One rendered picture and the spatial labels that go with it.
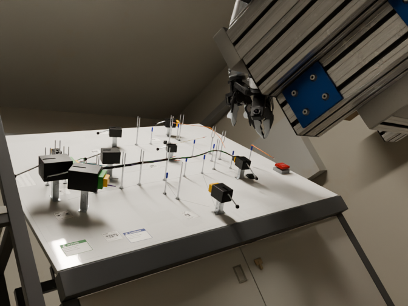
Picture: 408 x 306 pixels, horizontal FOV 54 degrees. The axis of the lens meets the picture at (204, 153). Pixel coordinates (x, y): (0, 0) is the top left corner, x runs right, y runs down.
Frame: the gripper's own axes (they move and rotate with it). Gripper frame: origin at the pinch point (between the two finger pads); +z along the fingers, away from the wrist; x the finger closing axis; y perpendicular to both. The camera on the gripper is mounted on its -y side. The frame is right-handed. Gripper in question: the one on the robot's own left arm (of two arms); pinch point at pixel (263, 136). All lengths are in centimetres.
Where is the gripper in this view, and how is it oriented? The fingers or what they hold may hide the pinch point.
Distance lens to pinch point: 155.8
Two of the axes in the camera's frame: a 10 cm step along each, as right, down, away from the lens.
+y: 3.1, -5.1, 8.0
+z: 1.7, 8.6, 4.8
